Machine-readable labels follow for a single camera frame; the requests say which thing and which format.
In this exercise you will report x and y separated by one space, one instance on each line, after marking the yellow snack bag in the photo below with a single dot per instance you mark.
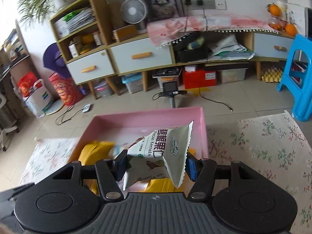
95 151

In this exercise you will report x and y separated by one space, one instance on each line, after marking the wall power outlet strip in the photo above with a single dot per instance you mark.
205 4

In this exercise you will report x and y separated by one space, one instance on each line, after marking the red round gift bag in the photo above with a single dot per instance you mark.
67 90

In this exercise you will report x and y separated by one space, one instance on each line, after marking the orange fruit on top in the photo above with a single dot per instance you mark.
274 10

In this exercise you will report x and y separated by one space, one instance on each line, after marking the floral tablecloth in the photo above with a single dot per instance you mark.
272 145

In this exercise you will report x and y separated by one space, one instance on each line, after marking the white office chair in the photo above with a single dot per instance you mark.
8 122

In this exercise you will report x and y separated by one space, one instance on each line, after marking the orange fruit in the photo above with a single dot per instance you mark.
274 10
291 29

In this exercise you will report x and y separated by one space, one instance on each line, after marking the white desk fan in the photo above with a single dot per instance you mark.
134 12

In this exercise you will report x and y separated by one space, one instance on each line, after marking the orange fruit lower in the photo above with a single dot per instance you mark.
291 29

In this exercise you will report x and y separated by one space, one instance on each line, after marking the wooden drawer cabinet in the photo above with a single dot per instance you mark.
138 54

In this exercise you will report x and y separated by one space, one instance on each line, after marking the red storage box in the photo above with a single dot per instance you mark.
199 79

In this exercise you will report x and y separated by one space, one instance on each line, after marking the pink fringed cloth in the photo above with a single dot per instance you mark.
167 31

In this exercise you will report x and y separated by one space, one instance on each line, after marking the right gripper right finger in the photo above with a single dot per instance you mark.
202 173

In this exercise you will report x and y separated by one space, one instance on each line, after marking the pink cardboard box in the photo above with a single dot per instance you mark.
126 128

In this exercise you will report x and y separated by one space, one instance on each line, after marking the yellow egg tray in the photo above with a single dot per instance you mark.
271 74

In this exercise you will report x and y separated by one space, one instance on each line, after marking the clear plastic storage bin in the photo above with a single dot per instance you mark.
232 75

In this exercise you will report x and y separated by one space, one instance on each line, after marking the blue plastic stool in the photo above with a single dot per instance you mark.
298 82

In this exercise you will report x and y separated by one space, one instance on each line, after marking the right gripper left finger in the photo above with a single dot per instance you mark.
109 173

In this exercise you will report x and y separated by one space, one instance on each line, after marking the white pecan kernels bag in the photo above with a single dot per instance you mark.
162 154

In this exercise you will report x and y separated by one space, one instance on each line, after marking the white shopping bag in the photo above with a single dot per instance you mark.
39 99

